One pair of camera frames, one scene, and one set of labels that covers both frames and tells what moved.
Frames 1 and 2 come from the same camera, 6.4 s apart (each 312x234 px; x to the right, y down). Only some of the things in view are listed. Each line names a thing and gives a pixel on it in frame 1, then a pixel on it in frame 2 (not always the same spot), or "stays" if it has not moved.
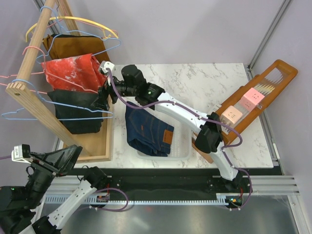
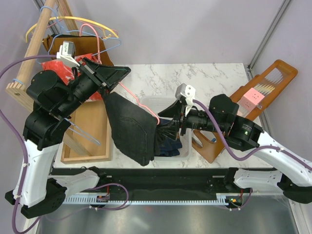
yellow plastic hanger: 107,32 stays
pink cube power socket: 251,99 stays
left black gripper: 54,162 to 115,74
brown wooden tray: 234,114 stays
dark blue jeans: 147,132 to 168,146
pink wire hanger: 46,72 to 120,84
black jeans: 75,110 to 135,130
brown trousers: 59,46 stays
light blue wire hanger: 3,114 to 96,143
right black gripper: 101,101 to 177,111
